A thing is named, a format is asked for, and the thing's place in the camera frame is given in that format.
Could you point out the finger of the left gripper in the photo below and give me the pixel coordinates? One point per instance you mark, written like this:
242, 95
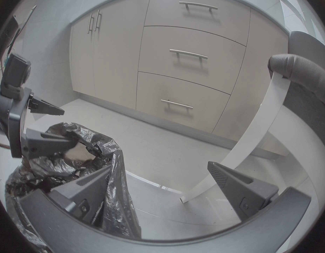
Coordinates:
43, 144
43, 107

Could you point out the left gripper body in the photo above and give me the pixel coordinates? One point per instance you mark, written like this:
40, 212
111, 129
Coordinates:
16, 115

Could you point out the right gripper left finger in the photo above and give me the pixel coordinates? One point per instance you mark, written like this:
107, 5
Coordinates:
84, 191

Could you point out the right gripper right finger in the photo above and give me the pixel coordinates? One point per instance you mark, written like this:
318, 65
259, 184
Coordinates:
244, 194

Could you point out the black plastic bag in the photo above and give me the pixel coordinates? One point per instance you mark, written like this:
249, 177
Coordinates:
117, 188

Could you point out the grey chair with white legs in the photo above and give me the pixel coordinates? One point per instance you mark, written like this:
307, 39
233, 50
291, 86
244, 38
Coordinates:
305, 67

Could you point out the beige cabinet with drawers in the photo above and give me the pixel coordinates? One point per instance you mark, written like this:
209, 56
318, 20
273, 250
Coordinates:
191, 35

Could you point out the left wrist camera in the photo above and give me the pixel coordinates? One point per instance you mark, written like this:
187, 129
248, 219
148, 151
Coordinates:
16, 70

